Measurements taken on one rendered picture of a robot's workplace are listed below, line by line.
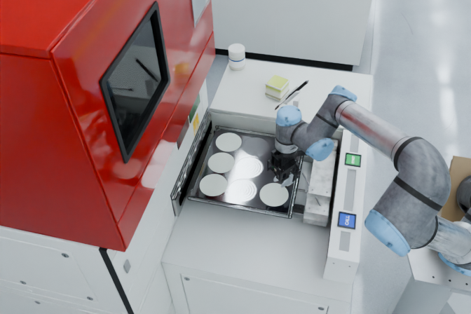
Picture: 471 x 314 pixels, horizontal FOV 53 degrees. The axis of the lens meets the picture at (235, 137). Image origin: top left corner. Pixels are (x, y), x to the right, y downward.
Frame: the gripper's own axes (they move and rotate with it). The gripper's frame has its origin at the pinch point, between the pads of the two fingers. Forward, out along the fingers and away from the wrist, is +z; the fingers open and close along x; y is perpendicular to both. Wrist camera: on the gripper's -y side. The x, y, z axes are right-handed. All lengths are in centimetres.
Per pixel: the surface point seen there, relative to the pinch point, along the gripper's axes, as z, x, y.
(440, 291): 39, 54, -30
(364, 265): 92, 16, -46
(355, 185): -4.4, 18.1, -13.5
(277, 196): 1.5, 1.4, 6.5
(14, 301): 20, -34, 94
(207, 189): 1.6, -17.0, 23.3
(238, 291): 19.1, 13.0, 34.1
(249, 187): 1.7, -8.1, 11.3
